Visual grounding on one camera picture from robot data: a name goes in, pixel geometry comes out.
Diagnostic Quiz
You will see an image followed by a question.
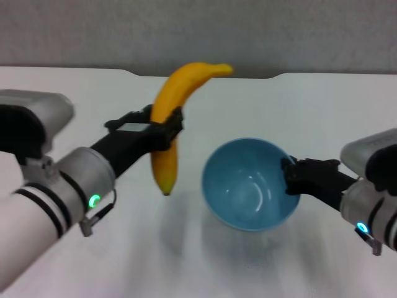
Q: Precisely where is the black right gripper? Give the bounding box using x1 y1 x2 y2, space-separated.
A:
280 158 358 215

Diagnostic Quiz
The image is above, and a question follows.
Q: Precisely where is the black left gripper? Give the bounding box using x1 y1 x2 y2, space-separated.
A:
91 104 186 180

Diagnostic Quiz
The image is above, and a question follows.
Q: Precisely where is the yellow banana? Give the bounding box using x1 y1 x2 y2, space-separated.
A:
149 62 234 197

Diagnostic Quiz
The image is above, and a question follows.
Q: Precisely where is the blue bowl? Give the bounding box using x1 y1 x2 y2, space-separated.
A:
201 137 301 233

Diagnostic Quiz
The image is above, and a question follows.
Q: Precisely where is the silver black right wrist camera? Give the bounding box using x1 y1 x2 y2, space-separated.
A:
340 128 397 197

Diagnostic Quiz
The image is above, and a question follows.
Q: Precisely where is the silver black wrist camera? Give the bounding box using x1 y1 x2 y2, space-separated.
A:
340 128 397 197
0 89 76 166

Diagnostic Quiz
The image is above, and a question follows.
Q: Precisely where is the right arm cable connector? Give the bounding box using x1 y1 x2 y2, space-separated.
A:
354 228 383 256

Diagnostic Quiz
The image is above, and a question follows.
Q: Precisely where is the arm cable connector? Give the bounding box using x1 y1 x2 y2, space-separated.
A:
354 228 383 256
79 189 117 238

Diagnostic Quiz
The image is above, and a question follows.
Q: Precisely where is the left arm cable connector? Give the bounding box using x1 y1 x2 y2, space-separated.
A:
79 189 117 238

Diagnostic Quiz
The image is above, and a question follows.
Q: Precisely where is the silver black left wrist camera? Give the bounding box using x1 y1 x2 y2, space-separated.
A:
0 89 76 166

